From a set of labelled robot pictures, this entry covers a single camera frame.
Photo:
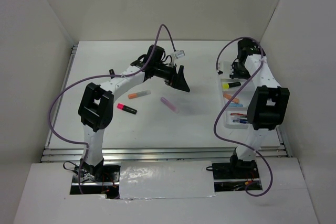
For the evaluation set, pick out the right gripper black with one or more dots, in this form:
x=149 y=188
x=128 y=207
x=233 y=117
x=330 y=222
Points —
x=236 y=75

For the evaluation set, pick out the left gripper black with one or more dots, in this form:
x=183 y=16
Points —
x=180 y=82

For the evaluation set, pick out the yellow black highlighter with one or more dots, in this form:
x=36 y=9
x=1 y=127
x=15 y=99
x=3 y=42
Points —
x=231 y=85

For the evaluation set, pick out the orange translucent highlighter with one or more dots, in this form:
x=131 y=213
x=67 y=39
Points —
x=231 y=98

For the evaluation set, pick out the blue translucent highlighter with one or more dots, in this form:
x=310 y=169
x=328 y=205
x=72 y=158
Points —
x=235 y=105

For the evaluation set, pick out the red pen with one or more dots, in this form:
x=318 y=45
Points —
x=238 y=114

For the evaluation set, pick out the blue purple pen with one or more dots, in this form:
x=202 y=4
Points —
x=240 y=121

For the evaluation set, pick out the pink black highlighter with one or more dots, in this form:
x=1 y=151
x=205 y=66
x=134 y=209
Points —
x=126 y=108

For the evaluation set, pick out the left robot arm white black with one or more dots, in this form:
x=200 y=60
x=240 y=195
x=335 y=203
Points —
x=96 y=107

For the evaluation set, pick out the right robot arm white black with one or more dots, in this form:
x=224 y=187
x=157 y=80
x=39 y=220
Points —
x=267 y=107

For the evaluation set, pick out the pink translucent highlighter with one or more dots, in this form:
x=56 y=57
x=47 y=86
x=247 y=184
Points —
x=170 y=105

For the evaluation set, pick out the white compartment tray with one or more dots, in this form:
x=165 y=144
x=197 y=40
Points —
x=244 y=96

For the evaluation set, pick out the orange grey highlighter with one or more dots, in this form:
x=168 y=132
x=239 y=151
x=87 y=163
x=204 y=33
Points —
x=139 y=94

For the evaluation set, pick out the white foil cover panel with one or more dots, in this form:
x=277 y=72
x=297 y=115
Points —
x=172 y=179

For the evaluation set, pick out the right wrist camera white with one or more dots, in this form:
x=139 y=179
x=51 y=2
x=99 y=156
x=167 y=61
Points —
x=224 y=69

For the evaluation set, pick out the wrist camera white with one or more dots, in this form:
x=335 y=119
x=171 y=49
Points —
x=224 y=69
x=177 y=55

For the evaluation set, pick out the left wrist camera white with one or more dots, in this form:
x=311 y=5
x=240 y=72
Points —
x=177 y=55

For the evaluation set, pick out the aluminium frame rail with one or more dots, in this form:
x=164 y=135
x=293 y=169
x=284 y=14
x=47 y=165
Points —
x=134 y=154

